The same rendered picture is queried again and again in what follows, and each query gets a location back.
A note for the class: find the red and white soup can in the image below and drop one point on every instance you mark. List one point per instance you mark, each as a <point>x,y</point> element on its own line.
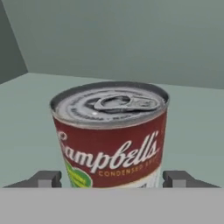
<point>110,137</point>

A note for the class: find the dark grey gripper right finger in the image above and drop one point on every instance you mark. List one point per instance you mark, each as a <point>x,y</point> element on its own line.
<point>176,178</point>

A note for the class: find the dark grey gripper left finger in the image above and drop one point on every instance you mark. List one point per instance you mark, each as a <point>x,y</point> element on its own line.
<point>46,178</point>

